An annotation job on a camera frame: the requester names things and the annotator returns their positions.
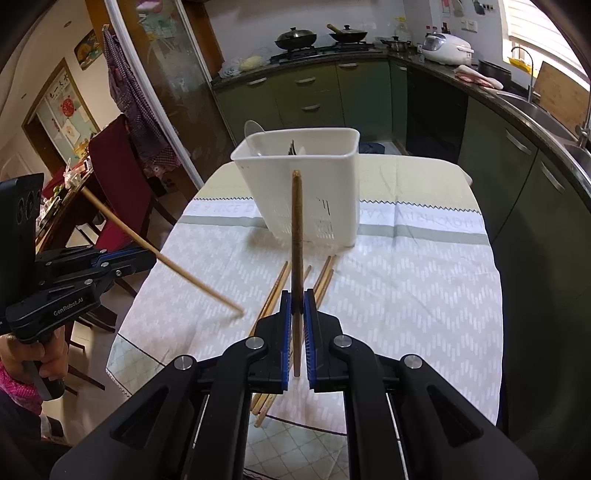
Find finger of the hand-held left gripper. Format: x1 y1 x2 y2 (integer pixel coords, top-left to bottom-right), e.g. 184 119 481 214
39 269 125 302
91 247 158 276

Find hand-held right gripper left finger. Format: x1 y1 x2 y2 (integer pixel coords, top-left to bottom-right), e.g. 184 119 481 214
48 290 296 480

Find pink white cloth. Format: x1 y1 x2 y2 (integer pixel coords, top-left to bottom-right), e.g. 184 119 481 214
454 64 504 89

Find dark brown wooden chopstick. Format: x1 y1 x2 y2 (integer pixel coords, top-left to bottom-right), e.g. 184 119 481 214
249 264 313 411
290 170 306 377

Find white window blind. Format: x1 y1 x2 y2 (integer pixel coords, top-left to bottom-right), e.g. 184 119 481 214
501 0 579 52

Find small steel pot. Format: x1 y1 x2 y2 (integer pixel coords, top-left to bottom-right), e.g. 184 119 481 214
380 36 413 55

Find black gas stove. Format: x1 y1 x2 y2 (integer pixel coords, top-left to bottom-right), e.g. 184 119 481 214
270 42 376 64

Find black built-in appliance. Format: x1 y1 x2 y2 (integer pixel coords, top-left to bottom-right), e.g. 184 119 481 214
406 66 470 163

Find white plastic utensil holder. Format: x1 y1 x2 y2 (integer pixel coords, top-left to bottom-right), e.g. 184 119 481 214
230 127 361 248

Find glass sliding door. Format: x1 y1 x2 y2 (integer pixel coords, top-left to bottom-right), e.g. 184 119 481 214
104 0 237 191

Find framed wall picture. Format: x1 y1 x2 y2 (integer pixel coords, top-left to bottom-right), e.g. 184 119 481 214
73 30 103 71

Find person's left hand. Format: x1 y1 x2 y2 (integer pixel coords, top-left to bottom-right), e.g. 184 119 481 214
0 333 70 385

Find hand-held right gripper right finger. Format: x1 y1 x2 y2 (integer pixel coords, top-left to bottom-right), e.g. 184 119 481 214
304 289 539 480

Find wooden door with posters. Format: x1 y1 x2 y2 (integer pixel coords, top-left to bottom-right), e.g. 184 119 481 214
21 58 100 160

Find pale yellow bag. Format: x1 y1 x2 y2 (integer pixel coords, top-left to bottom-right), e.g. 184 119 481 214
237 55 269 73

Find small steel faucet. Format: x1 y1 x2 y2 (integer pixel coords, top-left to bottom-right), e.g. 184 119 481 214
510 45 537 103

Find green lower kitchen cabinets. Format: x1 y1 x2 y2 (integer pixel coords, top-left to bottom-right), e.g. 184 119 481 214
211 55 591 462

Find steel double sink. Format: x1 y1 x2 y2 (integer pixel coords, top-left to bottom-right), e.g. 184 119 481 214
496 89 591 158

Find checkered hanging apron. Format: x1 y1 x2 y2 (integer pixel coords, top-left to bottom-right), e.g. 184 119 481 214
102 27 184 179

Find white plastic spoon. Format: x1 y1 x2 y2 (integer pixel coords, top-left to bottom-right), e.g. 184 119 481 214
243 119 265 158

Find black wok with lid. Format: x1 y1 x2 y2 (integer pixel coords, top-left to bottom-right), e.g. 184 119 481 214
274 26 319 51

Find pale yellow tablecloth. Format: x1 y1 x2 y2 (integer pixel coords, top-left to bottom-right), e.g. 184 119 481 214
191 154 474 205

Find dark kitchen countertop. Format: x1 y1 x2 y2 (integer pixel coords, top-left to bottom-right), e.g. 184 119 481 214
211 44 591 195

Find white rice cooker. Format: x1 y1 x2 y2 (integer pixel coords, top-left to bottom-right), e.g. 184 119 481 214
420 32 475 66

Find white grey patterned tablecloth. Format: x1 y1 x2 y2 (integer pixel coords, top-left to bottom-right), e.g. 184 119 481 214
106 196 505 435

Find bamboo cutting board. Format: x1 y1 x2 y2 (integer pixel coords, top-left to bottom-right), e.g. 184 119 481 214
535 60 591 135

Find red covered wooden chair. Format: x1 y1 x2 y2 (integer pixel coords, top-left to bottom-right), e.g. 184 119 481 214
65 114 178 394

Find light wooden chopstick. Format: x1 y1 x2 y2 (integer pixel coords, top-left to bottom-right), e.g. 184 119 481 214
255 266 337 428
256 276 287 321
81 187 245 317
252 255 334 415
248 261 291 337

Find cluttered wooden table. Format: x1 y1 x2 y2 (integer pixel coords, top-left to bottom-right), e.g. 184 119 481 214
34 156 100 260

